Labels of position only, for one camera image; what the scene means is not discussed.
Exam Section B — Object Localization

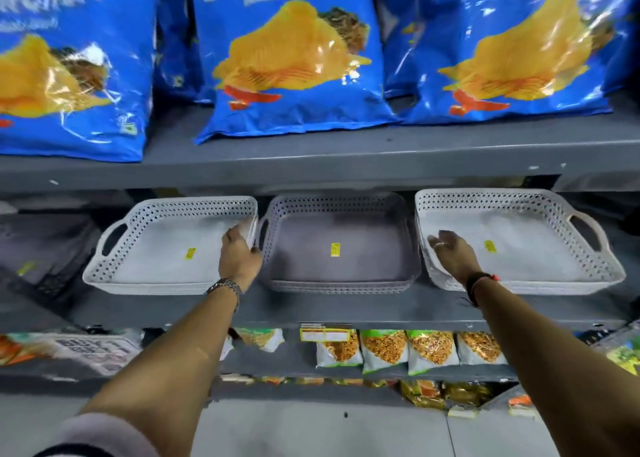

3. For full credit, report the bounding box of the person's right hand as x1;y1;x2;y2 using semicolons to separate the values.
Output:
427;229;483;288

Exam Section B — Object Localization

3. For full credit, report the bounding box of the person's left hand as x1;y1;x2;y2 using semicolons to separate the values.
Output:
218;224;263;294

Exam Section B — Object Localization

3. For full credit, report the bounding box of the grey perforated tray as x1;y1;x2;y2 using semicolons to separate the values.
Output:
255;191;423;294

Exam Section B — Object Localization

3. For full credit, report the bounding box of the white perforated tray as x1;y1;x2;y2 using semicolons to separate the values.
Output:
82;195;259;296
413;187;627;296

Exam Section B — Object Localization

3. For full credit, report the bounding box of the grey metal shelf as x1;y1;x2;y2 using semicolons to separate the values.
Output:
0;91;640;412

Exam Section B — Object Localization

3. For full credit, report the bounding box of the person's right forearm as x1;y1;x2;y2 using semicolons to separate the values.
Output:
472;276;640;457

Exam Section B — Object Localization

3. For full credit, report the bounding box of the person's left forearm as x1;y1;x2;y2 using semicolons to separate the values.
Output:
79;286;241;457

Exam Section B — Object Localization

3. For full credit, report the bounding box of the black red wristband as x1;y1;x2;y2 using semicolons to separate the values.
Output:
459;271;501;308

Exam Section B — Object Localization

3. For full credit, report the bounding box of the silver metal wristwatch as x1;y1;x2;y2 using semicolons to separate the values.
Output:
205;277;243;312

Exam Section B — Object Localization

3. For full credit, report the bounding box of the small yellow price tag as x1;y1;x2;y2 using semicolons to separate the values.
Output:
299;324;353;344

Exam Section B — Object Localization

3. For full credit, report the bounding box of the row of green white packets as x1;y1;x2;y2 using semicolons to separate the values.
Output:
219;326;509;376

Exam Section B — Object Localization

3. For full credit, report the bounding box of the row of yellow packets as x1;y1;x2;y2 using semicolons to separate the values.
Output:
222;374;493;410

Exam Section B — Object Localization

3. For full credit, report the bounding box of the white red promo sign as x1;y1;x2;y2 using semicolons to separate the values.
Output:
45;334;143;376

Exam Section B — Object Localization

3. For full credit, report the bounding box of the yellow green chip bag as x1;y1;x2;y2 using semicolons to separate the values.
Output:
605;335;640;376

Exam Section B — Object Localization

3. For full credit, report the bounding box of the white black-striped left sleeve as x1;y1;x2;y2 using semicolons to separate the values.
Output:
32;411;162;457

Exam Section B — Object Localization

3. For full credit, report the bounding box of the orange snack packet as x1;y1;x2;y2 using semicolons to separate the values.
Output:
0;334;56;368

